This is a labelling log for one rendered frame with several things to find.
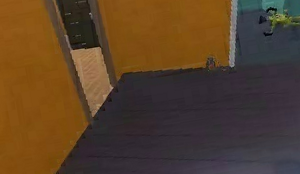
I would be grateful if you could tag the small grey floor object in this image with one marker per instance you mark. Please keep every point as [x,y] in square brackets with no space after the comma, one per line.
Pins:
[211,63]

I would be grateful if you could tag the dark grey room door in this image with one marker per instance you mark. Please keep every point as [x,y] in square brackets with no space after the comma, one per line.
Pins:
[77,17]

